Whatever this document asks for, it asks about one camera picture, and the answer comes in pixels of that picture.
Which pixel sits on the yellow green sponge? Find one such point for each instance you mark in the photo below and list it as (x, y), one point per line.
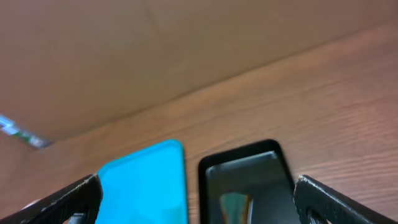
(236, 208)

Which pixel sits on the teal plastic tray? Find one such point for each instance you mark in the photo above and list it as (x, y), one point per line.
(145, 187)

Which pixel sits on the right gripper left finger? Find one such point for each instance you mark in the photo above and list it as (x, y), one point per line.
(78, 202)

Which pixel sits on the black tray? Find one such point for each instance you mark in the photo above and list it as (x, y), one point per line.
(258, 170)

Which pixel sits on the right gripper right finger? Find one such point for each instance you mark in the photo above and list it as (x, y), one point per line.
(317, 203)

